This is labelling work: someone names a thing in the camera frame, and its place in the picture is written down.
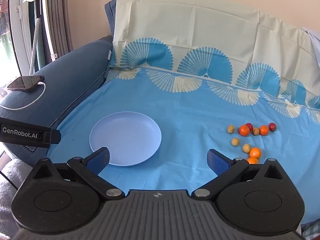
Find white window frame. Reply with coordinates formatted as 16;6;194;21
7;0;34;77

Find grey curtain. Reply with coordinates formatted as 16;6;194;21
43;0;73;58

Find black cable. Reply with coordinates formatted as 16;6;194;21
0;168;19;191

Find blue fan-patterned bedsheet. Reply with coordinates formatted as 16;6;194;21
47;0;320;232

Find black smartphone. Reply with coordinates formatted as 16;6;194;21
7;75;45;91

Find light blue round plate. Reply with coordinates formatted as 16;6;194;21
89;112;162;167

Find black garment steamer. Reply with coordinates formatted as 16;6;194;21
23;0;42;76

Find white fluffy towel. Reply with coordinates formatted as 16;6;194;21
0;158;34;240

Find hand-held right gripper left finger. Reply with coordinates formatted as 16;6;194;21
31;147;126;200

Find checked cloth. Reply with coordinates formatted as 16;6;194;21
299;219;320;240

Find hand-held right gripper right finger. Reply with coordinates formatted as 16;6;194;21
191;148;288;200

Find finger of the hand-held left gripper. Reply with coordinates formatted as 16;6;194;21
39;127;62;148

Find white steamer pole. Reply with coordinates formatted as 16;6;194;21
40;0;57;61

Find white charging cable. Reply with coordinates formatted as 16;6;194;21
0;81;47;111

